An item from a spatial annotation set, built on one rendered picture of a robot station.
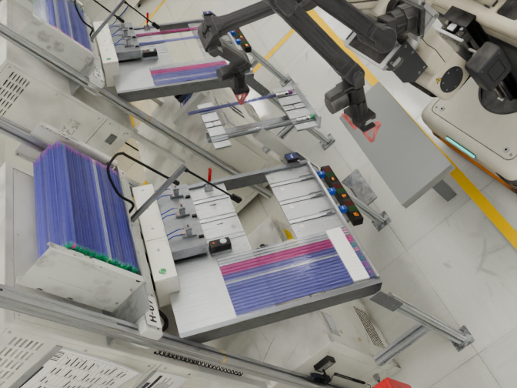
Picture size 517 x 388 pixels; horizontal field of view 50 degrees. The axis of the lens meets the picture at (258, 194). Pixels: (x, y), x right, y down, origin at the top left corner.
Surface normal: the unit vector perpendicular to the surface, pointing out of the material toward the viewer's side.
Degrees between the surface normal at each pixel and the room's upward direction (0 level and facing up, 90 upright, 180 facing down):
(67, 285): 90
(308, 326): 0
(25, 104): 90
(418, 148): 0
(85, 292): 90
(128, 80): 44
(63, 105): 90
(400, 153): 0
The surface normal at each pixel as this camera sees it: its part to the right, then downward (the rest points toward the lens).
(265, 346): -0.65, -0.39
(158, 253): 0.00, -0.73
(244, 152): 0.31, 0.65
